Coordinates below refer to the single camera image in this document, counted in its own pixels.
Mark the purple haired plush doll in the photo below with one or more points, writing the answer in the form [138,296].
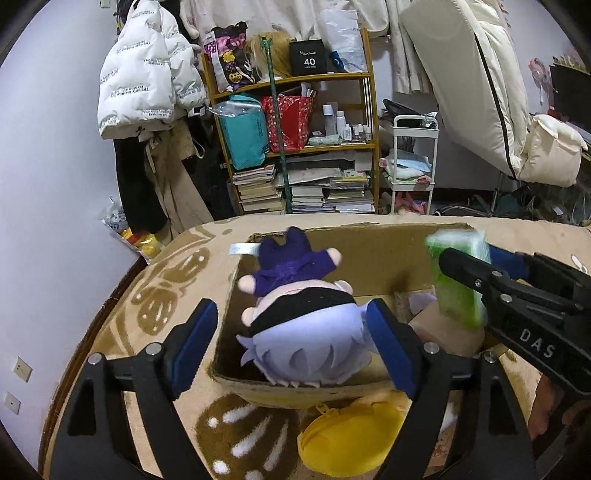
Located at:
[303,329]

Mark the white puffer jacket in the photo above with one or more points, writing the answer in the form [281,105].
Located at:
[149,78]

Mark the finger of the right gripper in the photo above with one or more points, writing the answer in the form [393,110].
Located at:
[496,285]
[541,271]

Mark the red gift bag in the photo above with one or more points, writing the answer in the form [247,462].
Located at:
[295,118]

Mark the white curtain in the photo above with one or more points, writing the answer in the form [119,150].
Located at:
[303,20]

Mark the wall power socket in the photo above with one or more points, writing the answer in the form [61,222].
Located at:
[22,369]

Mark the green tissue pack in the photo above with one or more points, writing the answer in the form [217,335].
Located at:
[458,296]

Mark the clear plastic bag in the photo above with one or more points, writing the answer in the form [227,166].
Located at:
[340,30]

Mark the white rolling cart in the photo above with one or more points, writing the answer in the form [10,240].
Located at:
[410,167]

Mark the yellow plush pouch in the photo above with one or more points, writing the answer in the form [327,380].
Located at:
[355,439]

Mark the beige trench coat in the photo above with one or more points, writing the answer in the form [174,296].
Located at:
[176,193]

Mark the black box with 40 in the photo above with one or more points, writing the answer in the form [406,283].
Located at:
[308,58]

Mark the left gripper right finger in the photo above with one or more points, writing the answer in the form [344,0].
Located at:
[490,440]

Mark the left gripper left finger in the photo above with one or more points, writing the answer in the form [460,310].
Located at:
[94,440]

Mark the person right hand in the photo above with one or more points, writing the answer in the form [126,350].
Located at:
[543,406]

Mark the wooden bookshelf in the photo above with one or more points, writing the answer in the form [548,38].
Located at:
[337,169]

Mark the green pole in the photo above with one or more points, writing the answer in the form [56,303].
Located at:
[265,42]

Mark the teal shopping bag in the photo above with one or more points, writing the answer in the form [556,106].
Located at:
[243,125]

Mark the stack of books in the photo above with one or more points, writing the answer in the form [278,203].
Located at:
[256,190]

